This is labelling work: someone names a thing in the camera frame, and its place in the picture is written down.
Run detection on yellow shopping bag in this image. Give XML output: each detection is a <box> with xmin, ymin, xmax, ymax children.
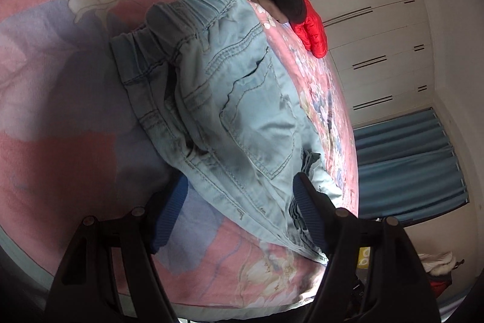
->
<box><xmin>357</xmin><ymin>247</ymin><xmax>371</xmax><ymax>270</ymax></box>

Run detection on white wardrobe with black handles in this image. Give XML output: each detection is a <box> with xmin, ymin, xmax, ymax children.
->
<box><xmin>310</xmin><ymin>0</ymin><xmax>434</xmax><ymax>126</ymax></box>

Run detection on red garment on floor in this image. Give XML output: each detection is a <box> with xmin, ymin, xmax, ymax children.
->
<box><xmin>429</xmin><ymin>275</ymin><xmax>453</xmax><ymax>298</ymax></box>

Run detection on red puffer jacket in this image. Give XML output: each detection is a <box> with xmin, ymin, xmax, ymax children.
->
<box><xmin>289</xmin><ymin>0</ymin><xmax>328</xmax><ymax>59</ymax></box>

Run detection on beige clothes pile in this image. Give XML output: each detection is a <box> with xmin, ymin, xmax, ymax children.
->
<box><xmin>418</xmin><ymin>252</ymin><xmax>457</xmax><ymax>276</ymax></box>

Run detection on blue curtain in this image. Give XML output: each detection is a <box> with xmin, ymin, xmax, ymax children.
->
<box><xmin>354</xmin><ymin>108</ymin><xmax>469</xmax><ymax>226</ymax></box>

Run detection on light blue denim pants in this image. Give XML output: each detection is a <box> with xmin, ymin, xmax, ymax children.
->
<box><xmin>111</xmin><ymin>0</ymin><xmax>342</xmax><ymax>262</ymax></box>

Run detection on pink floral bed quilt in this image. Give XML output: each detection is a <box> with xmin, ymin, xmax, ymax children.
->
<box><xmin>1</xmin><ymin>0</ymin><xmax>358</xmax><ymax>301</ymax></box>

